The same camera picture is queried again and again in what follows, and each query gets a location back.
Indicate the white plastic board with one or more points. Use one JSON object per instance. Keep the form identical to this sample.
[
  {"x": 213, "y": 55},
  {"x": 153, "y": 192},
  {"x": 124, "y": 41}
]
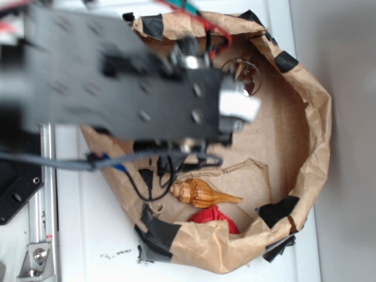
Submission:
[{"x": 96, "y": 239}]

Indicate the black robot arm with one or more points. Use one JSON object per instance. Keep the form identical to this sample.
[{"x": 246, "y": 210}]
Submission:
[{"x": 73, "y": 68}]

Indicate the red wrapped ball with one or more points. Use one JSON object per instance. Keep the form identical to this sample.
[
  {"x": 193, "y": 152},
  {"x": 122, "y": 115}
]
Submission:
[{"x": 214, "y": 214}]

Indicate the black mounting plate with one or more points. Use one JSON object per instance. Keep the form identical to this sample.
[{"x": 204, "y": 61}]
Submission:
[{"x": 19, "y": 182}]

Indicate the metal corner bracket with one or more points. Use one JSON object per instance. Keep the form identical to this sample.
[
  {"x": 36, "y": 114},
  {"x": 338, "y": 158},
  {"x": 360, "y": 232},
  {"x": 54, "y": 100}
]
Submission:
[{"x": 37, "y": 264}]

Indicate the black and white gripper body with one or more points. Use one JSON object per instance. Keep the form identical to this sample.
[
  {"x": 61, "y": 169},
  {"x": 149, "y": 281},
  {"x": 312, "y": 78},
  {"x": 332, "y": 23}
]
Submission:
[{"x": 236, "y": 109}]

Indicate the aluminium rail frame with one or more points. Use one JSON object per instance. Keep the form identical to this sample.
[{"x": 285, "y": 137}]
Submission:
[{"x": 43, "y": 218}]

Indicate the brown paper bag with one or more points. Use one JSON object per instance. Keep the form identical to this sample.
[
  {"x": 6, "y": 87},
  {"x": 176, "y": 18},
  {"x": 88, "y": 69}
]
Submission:
[{"x": 278, "y": 165}]

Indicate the bunch of metal keys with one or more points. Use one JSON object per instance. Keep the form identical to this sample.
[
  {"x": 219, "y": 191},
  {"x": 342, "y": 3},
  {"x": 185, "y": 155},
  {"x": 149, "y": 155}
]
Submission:
[{"x": 245, "y": 71}]

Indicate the orange spiral seashell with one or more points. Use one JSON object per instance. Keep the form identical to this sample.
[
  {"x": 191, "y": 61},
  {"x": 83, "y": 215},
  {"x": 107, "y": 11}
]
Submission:
[{"x": 200, "y": 194}]

